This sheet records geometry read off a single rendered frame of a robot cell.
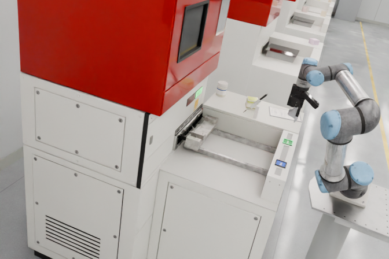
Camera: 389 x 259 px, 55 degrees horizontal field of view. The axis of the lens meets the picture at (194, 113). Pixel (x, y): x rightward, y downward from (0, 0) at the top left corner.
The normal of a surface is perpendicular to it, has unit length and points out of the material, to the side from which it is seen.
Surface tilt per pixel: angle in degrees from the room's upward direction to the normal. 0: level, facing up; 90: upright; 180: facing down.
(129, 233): 90
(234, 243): 90
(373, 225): 0
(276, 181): 90
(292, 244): 0
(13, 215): 0
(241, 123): 90
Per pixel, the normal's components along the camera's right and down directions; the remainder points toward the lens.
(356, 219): 0.16, -0.89
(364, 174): -0.01, -0.47
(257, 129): -0.35, 0.36
